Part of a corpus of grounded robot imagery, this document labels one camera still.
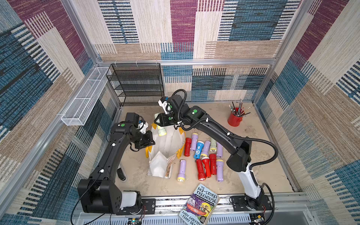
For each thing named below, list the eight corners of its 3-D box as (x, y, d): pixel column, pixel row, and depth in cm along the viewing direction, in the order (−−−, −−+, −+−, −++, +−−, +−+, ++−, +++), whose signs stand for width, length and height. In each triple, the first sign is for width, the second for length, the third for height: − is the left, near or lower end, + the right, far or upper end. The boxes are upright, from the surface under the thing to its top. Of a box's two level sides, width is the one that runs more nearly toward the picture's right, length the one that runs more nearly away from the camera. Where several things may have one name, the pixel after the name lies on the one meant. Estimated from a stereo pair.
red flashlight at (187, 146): (183, 155, 92) (183, 153, 90) (185, 139, 100) (185, 137, 97) (190, 156, 92) (190, 154, 89) (191, 140, 100) (191, 137, 97)
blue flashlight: (191, 157, 91) (192, 155, 88) (197, 142, 98) (198, 139, 96) (199, 160, 90) (199, 158, 87) (204, 144, 97) (205, 142, 95)
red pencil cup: (228, 126, 107) (233, 116, 98) (226, 117, 113) (230, 107, 104) (240, 126, 107) (246, 116, 98) (237, 117, 113) (242, 107, 104)
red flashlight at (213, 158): (209, 174, 84) (210, 173, 82) (209, 154, 92) (209, 153, 90) (217, 175, 84) (218, 173, 82) (215, 155, 92) (216, 153, 90)
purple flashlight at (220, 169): (216, 180, 83) (217, 179, 80) (216, 160, 91) (217, 158, 88) (223, 182, 83) (224, 180, 80) (222, 161, 90) (223, 159, 88)
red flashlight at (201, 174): (198, 180, 83) (199, 179, 81) (195, 161, 90) (195, 159, 88) (206, 179, 83) (206, 178, 81) (201, 160, 91) (202, 158, 89)
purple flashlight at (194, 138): (190, 150, 94) (190, 148, 92) (191, 134, 102) (192, 132, 100) (196, 151, 94) (197, 149, 92) (197, 135, 102) (198, 133, 100)
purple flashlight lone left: (177, 181, 82) (177, 179, 80) (179, 161, 90) (179, 159, 88) (185, 182, 82) (185, 180, 80) (186, 161, 90) (186, 159, 88)
